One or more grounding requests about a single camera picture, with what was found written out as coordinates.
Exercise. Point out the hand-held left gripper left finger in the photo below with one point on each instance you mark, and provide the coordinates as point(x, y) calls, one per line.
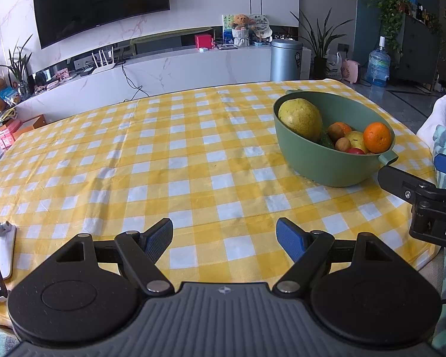
point(159, 238)

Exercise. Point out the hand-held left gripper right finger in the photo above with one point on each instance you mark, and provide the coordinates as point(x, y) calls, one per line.
point(290, 240)

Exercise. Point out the red cherry tomato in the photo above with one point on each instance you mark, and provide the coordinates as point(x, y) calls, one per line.
point(355, 151)

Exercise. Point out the yellow-green pear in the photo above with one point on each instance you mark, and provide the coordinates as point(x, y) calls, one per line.
point(356, 139)
point(299, 119)

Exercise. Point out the brown longan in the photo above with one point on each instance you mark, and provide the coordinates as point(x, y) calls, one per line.
point(343, 144)
point(335, 133)

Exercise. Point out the green colander bowl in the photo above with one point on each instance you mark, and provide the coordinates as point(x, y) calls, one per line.
point(319, 167)

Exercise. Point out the green cucumber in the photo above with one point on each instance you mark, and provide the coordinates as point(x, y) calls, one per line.
point(326, 142)

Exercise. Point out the person's white sock foot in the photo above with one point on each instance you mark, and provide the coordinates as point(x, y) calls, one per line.
point(436, 122)

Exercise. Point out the yellow checked tablecloth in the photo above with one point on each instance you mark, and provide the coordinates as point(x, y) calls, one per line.
point(133, 163)

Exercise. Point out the blue water jug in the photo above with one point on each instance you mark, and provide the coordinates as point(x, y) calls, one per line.
point(378, 67)

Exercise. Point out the pink pig heater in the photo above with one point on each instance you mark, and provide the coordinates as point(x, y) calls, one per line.
point(349, 71)

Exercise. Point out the dark grey cabinet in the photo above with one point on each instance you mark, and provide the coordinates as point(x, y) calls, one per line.
point(416, 48)

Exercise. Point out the white plastic bag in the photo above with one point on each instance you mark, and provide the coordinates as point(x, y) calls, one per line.
point(333, 67)

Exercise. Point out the long-leaf potted plant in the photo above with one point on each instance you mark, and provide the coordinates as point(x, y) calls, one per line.
point(320, 67)

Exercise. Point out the white phone stand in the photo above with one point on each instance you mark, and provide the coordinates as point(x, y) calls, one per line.
point(5, 253)

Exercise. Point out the silver trash can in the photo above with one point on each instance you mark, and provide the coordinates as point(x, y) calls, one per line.
point(286, 61)

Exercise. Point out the trailing ivy plant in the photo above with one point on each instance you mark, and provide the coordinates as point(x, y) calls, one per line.
point(390, 11)

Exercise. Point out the orange cardboard box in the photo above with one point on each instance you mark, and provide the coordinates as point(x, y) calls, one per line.
point(29, 126)

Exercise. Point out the white marble television cabinet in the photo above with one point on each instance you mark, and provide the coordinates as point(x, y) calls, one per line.
point(208, 68)

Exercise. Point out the white router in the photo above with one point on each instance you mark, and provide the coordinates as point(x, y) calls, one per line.
point(104, 70)

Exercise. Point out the pink cardboard box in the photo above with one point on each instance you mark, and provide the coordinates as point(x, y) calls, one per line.
point(3, 135)

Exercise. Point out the colourful paper stack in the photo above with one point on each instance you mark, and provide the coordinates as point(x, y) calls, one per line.
point(2, 119)

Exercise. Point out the red box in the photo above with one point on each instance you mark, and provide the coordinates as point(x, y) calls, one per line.
point(203, 41)

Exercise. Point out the flat grey scale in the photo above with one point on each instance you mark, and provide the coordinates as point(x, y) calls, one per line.
point(227, 46)

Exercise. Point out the grass plant in glass vase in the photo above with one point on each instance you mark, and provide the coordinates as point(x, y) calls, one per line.
point(22, 88)

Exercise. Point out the round printed fan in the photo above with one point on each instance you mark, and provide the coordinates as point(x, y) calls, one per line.
point(260, 24)

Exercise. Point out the blue snack bag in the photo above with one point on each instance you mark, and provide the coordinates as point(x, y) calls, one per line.
point(10, 96)

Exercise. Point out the white knitted basket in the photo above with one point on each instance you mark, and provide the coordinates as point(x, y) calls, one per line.
point(241, 38)

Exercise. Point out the green and blue picture card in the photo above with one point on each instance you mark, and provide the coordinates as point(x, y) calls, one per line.
point(226, 26)

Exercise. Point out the black television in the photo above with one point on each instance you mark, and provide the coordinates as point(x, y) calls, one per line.
point(100, 3)

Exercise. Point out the wall power outlet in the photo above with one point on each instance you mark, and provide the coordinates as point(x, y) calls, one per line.
point(342, 47)

